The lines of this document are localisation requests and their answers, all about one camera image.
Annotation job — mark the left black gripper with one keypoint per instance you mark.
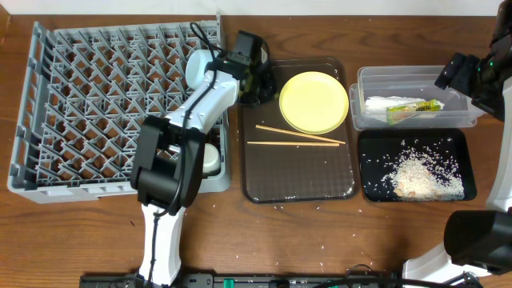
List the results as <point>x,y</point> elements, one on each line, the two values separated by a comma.
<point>267,78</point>

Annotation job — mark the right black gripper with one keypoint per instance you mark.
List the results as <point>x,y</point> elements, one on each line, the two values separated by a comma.
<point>458,72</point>

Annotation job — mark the wooden chopstick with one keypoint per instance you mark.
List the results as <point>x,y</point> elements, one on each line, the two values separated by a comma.
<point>303,135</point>
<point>334,144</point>

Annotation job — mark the green snack wrapper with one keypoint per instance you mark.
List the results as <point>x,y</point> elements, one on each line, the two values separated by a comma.
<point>397,114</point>

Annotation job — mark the yellow round plate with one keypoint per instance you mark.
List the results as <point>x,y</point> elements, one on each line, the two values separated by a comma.
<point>314,102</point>

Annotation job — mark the light blue bowl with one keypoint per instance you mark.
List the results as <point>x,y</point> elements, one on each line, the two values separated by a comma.
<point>196,67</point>

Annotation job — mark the white plastic cup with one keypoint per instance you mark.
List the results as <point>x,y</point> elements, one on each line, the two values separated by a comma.
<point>211,161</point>

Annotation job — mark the pile of rice waste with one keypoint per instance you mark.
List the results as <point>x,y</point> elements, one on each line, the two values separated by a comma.
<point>410,169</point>

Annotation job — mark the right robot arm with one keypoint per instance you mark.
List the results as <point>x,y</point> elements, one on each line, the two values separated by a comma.
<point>477,243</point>

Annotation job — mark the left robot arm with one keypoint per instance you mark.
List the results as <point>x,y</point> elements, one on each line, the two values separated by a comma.
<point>168,163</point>

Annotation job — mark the clear plastic waste bin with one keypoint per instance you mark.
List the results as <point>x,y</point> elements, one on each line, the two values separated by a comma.
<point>409,82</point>

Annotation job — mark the black waste tray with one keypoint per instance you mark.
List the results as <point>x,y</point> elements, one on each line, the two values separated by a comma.
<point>462,151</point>

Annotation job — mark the dark brown serving tray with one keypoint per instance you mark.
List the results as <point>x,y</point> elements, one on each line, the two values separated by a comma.
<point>274,174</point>

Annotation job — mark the grey plastic dish rack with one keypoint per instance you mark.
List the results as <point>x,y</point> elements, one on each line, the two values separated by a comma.
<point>85,96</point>

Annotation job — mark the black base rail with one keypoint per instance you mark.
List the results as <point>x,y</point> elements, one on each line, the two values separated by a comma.
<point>358,276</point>

